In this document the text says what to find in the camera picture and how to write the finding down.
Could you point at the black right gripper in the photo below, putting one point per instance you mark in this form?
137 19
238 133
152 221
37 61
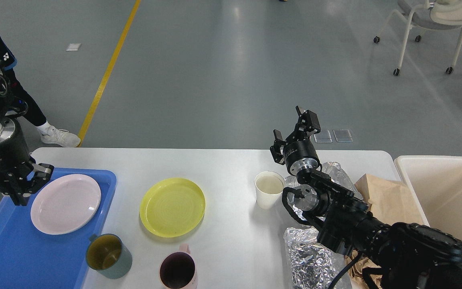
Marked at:
300 154

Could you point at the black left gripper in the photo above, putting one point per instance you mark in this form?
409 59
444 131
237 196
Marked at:
20 176

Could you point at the dark green mug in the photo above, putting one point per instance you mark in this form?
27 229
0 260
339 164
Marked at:
107 255

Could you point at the yellow plate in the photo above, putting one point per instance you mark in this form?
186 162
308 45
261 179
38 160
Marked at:
172 207

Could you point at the pink mug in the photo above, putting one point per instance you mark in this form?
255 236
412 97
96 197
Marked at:
179 270

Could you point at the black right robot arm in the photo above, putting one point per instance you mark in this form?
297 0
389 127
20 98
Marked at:
408 256

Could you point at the clear floor plate left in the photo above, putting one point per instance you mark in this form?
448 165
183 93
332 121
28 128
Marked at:
324 136

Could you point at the clear floor plate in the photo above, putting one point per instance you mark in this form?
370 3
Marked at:
342 135
324 136

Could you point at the pink plate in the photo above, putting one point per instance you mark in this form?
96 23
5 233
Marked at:
66 204

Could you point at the clear floor plate right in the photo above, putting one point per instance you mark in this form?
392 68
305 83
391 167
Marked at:
342 135

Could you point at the white paper cup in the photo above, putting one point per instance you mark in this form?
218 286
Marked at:
268 188

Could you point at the crumpled foil back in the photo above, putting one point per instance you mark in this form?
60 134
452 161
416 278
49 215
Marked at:
337 174

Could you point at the crumpled foil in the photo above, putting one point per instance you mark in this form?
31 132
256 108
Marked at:
337 174
310 264

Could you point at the blue plastic tray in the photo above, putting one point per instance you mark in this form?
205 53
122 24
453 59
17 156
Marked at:
30 259

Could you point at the brown paper bag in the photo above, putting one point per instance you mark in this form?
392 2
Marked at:
390 202

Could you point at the crumpled foil front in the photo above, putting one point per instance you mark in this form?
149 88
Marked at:
310 264

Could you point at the person in black clothes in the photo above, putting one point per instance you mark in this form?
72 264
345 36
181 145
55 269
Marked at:
49 134

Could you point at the white plastic bin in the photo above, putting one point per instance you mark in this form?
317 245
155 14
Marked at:
437 183

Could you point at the white office chair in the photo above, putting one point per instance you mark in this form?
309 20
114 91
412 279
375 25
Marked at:
429 15

